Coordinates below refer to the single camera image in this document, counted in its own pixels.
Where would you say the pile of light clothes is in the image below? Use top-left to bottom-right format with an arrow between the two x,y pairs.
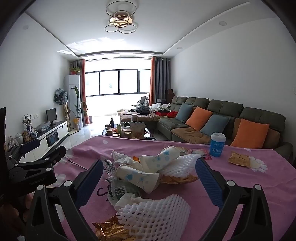
150,103 -> 171,112

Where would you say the white tissue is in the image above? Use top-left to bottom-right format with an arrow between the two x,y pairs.
114,192 -> 142,210
111,150 -> 140,168

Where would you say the white foam fruit net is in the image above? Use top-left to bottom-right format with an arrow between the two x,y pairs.
159,153 -> 204,179
116,194 -> 192,241

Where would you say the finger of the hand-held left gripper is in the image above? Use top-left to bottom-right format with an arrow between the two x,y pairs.
14,155 -> 63,171
20,142 -> 67,160

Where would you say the red cloth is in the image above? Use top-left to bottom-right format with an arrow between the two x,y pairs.
156,111 -> 178,118

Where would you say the blue patterned cloth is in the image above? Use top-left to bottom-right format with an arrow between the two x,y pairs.
54,88 -> 68,105

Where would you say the white black TV cabinet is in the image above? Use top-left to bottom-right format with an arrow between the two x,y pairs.
17,120 -> 69,164

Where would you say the grey green sofa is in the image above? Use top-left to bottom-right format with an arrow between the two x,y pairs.
157,96 -> 294,160

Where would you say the clear toy packet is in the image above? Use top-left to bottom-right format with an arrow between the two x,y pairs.
6,136 -> 18,149

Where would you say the brown paper bag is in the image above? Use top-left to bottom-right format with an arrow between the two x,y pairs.
129,121 -> 146,139

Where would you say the blue cushion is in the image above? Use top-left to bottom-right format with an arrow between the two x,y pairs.
200,114 -> 230,137
175,102 -> 194,123

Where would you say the black framed window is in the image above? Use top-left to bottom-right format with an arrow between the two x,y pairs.
85,68 -> 151,96

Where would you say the tall leafy plant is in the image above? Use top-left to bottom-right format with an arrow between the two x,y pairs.
69,86 -> 88,131

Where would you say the small gold foil wrapper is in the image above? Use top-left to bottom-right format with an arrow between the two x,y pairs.
228,151 -> 251,167

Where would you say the blue vase with flowers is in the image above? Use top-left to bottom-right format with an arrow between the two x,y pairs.
22,113 -> 33,131

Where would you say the pink floral tablecloth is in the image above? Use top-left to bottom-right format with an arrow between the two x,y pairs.
52,134 -> 292,241

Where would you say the grey orange curtain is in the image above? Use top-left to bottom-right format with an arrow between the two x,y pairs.
72,59 -> 89,126
149,56 -> 171,107

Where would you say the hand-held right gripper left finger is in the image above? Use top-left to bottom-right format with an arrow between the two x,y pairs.
25,159 -> 104,241

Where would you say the blue dotted paper cup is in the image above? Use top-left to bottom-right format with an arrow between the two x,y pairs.
115,164 -> 161,194
139,146 -> 181,174

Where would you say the orange cushion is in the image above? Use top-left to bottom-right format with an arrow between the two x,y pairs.
185,106 -> 213,131
231,118 -> 270,149

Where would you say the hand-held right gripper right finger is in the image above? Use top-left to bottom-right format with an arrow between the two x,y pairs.
195,158 -> 274,241

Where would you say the white standing air conditioner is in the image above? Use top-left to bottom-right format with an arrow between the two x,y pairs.
64,75 -> 80,123

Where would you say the black monitor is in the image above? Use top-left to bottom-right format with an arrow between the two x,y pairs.
46,108 -> 57,123

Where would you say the black coffee table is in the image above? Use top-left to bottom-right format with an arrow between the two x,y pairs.
102,126 -> 158,141

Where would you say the ring ceiling lamp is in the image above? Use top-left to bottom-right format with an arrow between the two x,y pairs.
105,0 -> 137,34

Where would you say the brown ottoman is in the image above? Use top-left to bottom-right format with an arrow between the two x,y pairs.
120,113 -> 160,130

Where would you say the red edged snack packet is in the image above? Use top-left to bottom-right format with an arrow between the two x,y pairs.
179,148 -> 213,160

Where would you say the green barcode wrapper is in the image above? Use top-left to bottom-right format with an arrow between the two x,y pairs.
106,182 -> 130,202

